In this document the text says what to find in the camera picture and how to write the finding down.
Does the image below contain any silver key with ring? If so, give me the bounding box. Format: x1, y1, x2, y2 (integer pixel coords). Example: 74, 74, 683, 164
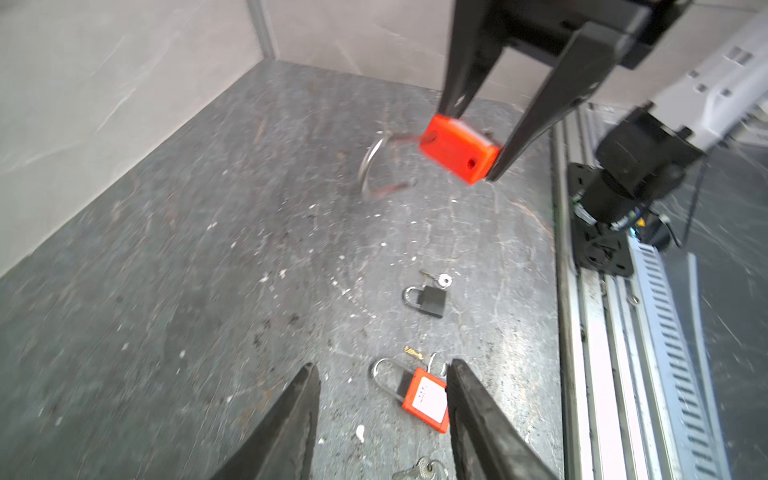
391, 457, 449, 480
420, 270, 453, 290

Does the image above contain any small red padlock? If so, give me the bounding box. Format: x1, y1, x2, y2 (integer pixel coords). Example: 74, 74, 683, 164
358, 114, 501, 200

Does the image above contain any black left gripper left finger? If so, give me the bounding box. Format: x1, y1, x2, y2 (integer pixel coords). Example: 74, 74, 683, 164
213, 363, 321, 479

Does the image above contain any aluminium frame rail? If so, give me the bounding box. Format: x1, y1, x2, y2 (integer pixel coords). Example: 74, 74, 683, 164
246, 0, 278, 60

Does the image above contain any red long-shackle padlock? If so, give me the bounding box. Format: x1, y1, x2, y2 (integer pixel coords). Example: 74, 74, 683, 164
371, 358, 450, 434

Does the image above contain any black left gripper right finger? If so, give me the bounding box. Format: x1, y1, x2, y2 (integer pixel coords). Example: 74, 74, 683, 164
446, 359, 555, 479

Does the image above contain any black padlock near key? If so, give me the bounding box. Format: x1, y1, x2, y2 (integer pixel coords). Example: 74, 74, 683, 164
402, 285, 447, 318

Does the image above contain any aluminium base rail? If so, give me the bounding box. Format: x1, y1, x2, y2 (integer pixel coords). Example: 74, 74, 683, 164
551, 105, 730, 479

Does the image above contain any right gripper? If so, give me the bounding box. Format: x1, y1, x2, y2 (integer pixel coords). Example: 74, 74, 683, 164
437, 0, 690, 181

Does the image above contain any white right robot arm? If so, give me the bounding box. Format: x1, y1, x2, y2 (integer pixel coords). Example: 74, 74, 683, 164
421, 1, 767, 276

